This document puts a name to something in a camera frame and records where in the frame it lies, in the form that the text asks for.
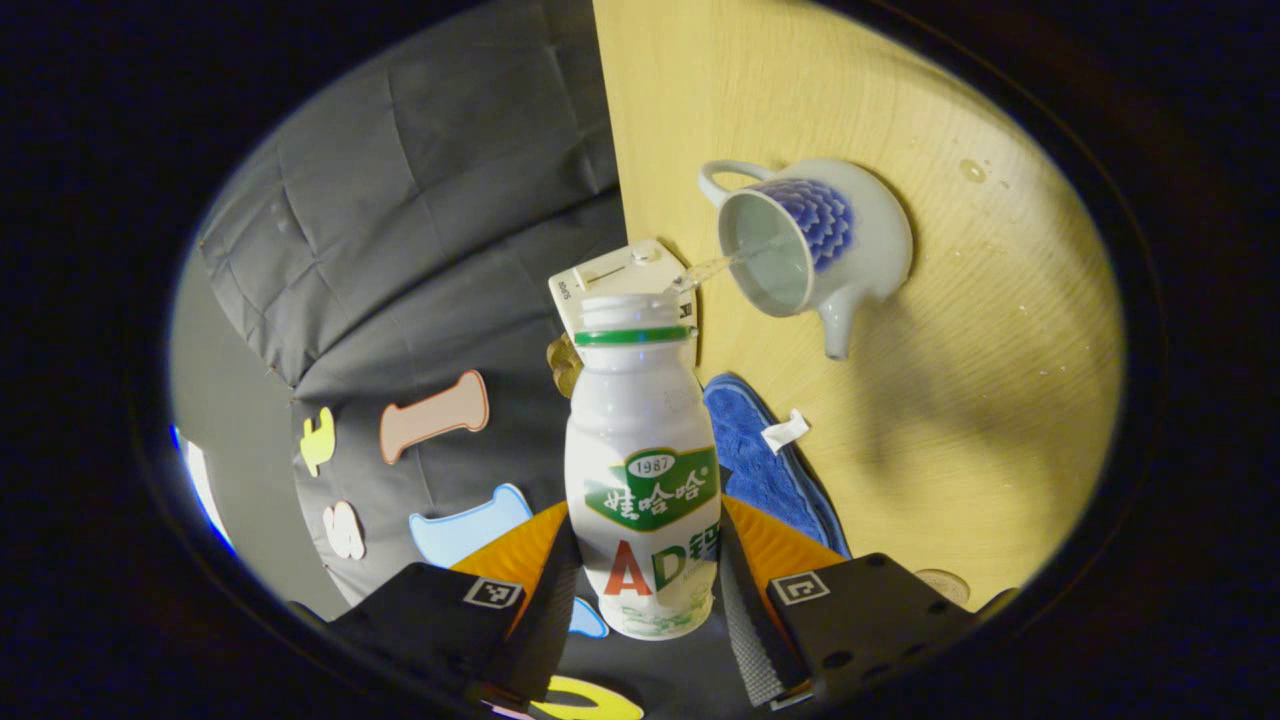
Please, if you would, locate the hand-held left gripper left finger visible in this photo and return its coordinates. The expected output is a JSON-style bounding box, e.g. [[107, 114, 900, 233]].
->
[[290, 500, 583, 716]]

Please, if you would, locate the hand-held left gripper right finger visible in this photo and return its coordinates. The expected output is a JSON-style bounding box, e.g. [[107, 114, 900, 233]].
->
[[718, 493, 981, 713]]

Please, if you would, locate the round wooden coaster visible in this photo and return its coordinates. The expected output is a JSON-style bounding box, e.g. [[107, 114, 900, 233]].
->
[[915, 568, 973, 607]]

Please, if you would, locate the white plastic water bottle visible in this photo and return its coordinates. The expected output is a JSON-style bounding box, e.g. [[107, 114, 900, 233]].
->
[[563, 292, 723, 642]]

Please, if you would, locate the white blue-patterned teacup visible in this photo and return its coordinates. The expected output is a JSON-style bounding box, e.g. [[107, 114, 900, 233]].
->
[[697, 157, 914, 362]]

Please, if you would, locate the blue folded cloth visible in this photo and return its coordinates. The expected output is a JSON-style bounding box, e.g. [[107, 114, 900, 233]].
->
[[703, 373, 851, 559]]

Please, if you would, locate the brown bread slice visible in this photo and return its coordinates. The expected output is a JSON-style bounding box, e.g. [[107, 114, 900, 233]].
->
[[546, 333, 584, 399]]

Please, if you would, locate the white toaster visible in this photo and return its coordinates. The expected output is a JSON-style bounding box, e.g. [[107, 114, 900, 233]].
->
[[548, 238, 701, 346]]

